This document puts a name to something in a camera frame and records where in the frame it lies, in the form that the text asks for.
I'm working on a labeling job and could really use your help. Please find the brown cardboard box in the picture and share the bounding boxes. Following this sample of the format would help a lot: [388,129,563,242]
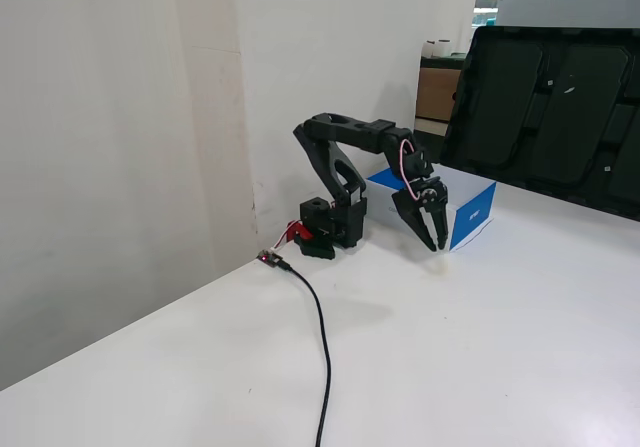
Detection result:
[415,66,463,123]

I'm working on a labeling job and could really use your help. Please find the red black table clamp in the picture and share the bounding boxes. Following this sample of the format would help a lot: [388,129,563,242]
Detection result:
[284,220,338,261]

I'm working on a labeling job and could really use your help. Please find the white gripper servo wire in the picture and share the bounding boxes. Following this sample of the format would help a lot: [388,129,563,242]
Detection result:
[398,138,424,202]

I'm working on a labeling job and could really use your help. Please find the white red board wire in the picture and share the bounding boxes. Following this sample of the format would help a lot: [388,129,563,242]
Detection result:
[272,224,294,252]

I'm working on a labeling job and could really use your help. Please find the large black plastic tray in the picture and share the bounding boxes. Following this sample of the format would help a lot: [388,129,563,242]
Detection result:
[438,25,640,222]

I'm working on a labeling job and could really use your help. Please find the gray panel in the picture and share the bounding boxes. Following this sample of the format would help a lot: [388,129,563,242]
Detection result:
[496,0,640,33]

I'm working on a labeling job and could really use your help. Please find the blue cardboard box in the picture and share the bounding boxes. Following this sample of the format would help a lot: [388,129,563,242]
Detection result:
[366,162,498,253]

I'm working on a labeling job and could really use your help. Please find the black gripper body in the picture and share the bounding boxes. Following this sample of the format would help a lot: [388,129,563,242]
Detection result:
[392,175,450,214]

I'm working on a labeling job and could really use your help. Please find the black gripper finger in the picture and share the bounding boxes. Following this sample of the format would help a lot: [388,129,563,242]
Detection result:
[427,205,450,252]
[391,192,438,254]

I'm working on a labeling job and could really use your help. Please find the black power cable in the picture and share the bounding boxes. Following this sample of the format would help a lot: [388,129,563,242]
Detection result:
[277,258,334,447]

